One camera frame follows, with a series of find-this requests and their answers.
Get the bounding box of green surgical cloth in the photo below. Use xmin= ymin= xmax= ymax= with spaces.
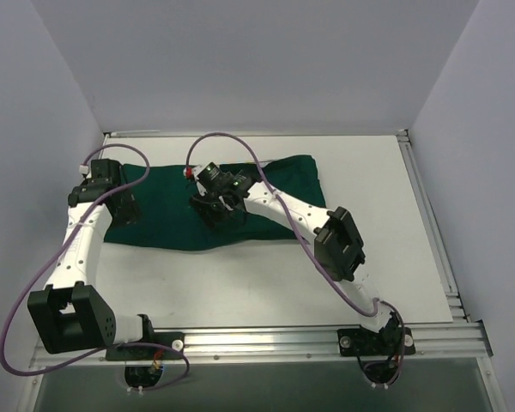
xmin=105 ymin=154 xmax=326 ymax=251

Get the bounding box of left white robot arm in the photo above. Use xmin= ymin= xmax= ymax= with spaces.
xmin=27 ymin=159 xmax=156 ymax=360

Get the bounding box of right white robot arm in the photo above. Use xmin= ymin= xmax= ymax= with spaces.
xmin=184 ymin=162 xmax=403 ymax=354

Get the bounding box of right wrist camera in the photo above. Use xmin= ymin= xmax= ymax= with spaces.
xmin=196 ymin=162 xmax=230 ymax=191

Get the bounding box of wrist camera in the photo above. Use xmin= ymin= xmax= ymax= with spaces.
xmin=196 ymin=162 xmax=230 ymax=191
xmin=89 ymin=159 xmax=121 ymax=185

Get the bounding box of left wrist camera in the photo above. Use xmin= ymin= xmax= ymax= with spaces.
xmin=89 ymin=159 xmax=121 ymax=185

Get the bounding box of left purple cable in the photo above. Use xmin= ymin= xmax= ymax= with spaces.
xmin=0 ymin=143 xmax=191 ymax=392

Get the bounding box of purple cable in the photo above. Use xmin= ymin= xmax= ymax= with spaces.
xmin=0 ymin=143 xmax=191 ymax=392
xmin=185 ymin=131 xmax=404 ymax=383

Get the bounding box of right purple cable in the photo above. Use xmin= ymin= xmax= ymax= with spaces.
xmin=185 ymin=131 xmax=404 ymax=383

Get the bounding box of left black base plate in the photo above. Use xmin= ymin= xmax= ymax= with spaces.
xmin=105 ymin=331 xmax=185 ymax=361

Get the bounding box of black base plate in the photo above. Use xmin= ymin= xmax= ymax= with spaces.
xmin=336 ymin=327 xmax=416 ymax=357
xmin=105 ymin=331 xmax=185 ymax=361

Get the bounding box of aluminium right side rail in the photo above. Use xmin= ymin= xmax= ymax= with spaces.
xmin=396 ymin=130 xmax=471 ymax=323

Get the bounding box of aluminium rail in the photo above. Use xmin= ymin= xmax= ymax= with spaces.
xmin=396 ymin=130 xmax=471 ymax=323
xmin=29 ymin=321 xmax=494 ymax=370

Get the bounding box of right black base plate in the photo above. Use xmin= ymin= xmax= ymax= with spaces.
xmin=336 ymin=327 xmax=416 ymax=357

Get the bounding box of aluminium front rail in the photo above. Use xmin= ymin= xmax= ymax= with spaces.
xmin=29 ymin=321 xmax=494 ymax=370

